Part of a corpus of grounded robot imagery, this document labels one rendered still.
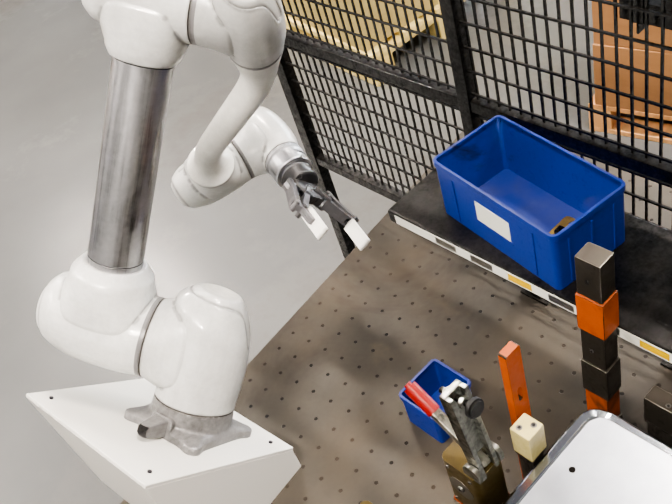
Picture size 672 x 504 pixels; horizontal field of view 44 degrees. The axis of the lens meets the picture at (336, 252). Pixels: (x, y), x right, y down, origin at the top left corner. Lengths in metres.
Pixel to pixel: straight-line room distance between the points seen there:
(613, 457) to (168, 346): 0.77
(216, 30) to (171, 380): 0.62
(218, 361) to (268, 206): 1.93
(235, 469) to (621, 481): 0.68
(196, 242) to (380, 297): 1.57
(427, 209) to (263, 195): 1.90
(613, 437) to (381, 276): 0.84
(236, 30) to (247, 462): 0.77
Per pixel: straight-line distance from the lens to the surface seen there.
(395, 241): 2.04
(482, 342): 1.80
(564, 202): 1.57
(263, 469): 1.62
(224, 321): 1.51
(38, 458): 3.02
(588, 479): 1.27
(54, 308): 1.59
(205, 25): 1.34
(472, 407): 1.08
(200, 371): 1.52
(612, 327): 1.36
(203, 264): 3.27
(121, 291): 1.52
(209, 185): 1.79
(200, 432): 1.57
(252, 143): 1.83
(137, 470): 1.46
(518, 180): 1.63
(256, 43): 1.35
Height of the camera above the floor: 2.11
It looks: 43 degrees down
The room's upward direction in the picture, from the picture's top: 20 degrees counter-clockwise
